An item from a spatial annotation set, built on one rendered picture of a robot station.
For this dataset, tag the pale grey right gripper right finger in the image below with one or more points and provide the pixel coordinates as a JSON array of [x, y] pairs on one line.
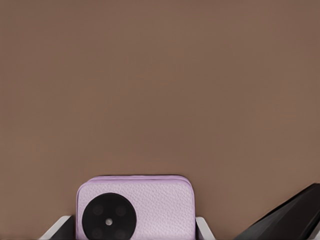
[[203, 228]]

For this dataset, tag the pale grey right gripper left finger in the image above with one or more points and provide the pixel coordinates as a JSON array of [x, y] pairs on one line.
[[58, 228]]

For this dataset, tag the lilac leather-textured smartphone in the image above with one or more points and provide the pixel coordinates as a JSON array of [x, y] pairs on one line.
[[160, 212]]

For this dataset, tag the black angular stand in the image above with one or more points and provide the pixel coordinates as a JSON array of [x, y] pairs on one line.
[[290, 220]]

